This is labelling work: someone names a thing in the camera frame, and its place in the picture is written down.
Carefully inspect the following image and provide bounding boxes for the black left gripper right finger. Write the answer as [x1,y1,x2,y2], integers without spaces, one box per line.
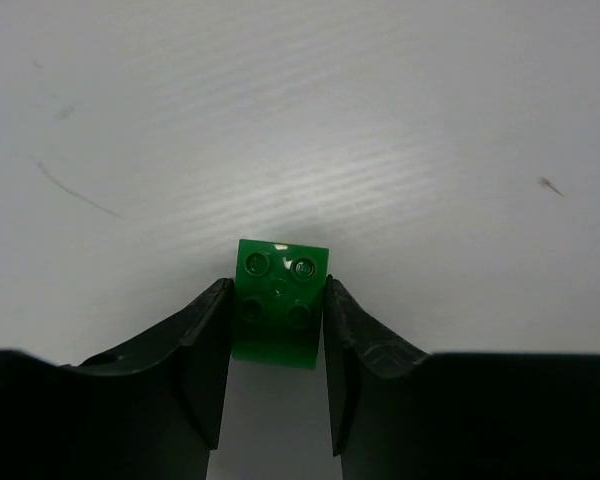
[323,278,600,479]

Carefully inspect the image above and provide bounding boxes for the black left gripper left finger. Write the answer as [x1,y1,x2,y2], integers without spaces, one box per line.
[0,278,233,479]

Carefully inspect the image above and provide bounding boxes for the green square lego brick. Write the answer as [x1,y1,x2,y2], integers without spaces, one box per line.
[231,239,329,370]

